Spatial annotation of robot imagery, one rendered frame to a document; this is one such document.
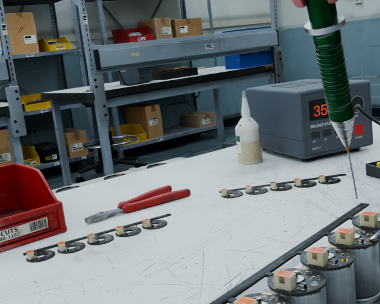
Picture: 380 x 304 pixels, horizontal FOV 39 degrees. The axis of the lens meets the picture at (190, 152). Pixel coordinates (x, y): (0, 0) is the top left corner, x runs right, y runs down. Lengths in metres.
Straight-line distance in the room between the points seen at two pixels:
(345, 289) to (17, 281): 0.28
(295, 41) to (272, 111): 5.68
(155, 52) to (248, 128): 2.25
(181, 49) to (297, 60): 3.52
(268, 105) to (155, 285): 0.42
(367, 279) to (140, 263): 0.21
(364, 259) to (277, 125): 0.49
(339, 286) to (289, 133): 0.49
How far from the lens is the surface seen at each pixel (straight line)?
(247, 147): 0.73
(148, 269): 0.43
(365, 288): 0.29
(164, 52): 2.99
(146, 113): 4.92
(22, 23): 4.48
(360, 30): 5.87
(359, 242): 0.28
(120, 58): 2.85
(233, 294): 0.24
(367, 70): 5.86
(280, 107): 0.74
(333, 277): 0.26
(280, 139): 0.75
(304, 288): 0.24
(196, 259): 0.44
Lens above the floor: 0.92
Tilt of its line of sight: 11 degrees down
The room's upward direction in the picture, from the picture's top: 7 degrees counter-clockwise
